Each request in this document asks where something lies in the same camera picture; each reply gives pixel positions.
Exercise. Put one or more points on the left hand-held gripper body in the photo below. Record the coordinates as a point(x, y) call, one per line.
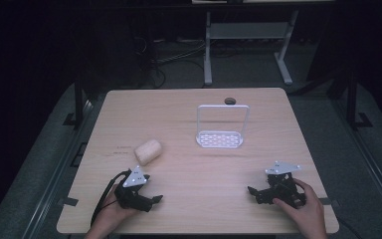
point(133, 195)

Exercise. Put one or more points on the person's left hand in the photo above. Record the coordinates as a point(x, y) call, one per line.
point(112, 212)

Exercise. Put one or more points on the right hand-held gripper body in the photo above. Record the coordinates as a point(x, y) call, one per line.
point(283, 189)

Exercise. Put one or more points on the black metal stand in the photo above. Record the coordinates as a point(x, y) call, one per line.
point(353, 99)
point(78, 99)

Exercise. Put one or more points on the white metal rack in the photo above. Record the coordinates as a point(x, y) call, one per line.
point(219, 138)

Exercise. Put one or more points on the grey table edge bracket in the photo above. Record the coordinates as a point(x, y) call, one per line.
point(69, 201)
point(329, 201)

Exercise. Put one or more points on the aluminium floor rail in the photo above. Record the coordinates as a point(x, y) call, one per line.
point(371, 166)
point(54, 172)

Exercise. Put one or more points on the white desk frame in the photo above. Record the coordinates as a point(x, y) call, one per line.
point(245, 30)

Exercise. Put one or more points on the person's right hand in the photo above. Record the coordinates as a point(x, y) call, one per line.
point(306, 212)

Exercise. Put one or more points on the beige cylindrical roll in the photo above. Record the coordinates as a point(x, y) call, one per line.
point(148, 152)

